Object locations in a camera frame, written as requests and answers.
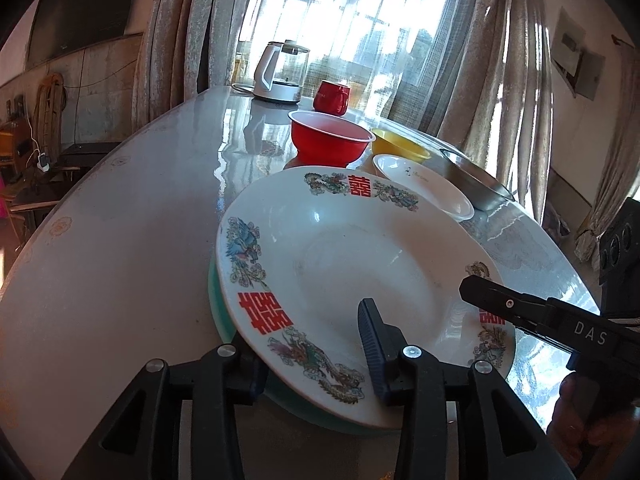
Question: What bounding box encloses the stainless steel bowl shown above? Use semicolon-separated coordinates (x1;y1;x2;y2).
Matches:
439;147;516;211

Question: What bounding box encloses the dark low cabinet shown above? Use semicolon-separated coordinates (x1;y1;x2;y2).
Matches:
55;142;122;173

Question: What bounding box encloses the window with metal bars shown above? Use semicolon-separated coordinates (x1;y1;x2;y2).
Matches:
245;0;468;91

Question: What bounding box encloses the grey wall electrical box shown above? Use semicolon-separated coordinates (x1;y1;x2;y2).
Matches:
552;7;607;99

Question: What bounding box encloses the beige heavy curtain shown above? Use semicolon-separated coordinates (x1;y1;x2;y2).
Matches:
420;0;557;221

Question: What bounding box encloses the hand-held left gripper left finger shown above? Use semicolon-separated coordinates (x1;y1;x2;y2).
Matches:
65;340;271;480

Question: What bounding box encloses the teal plate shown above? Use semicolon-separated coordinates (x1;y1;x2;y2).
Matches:
207;255;401;436

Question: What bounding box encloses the white sheer curtain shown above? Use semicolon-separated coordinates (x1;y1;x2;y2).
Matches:
235;0;483;128

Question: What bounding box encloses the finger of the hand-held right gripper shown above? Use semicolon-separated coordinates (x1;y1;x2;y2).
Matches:
459;275;552;342

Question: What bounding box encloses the red mug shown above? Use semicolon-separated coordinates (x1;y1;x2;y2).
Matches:
313;80;352;116

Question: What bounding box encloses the person's right hand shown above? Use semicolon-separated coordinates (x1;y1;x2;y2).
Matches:
546;375;640;463

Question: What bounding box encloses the yellow bowl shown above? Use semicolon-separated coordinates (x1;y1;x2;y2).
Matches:
370;128;432;163

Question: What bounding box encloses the red plastic bowl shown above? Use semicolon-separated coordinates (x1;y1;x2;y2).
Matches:
288;110;377;169

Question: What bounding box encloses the wooden chair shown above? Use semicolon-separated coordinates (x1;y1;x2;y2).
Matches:
32;72;67;157

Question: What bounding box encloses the white glass electric kettle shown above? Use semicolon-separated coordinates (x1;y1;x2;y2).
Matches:
251;40;312;105

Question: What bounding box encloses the small white bowl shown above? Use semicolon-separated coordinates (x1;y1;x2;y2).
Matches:
372;154;475;222

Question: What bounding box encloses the grey heavy curtain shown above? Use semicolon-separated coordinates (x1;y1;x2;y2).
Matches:
132;0;263;128

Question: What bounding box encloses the dark wall screen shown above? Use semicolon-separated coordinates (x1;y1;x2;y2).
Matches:
25;0;147;68

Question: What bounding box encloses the white dragon-patterned plate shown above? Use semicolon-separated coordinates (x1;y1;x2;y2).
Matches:
216;165;517;431

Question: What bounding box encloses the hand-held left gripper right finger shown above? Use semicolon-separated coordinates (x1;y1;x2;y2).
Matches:
357;298;576;480

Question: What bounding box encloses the beige lace table cloth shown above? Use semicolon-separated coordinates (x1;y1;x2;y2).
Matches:
460;207;601;311

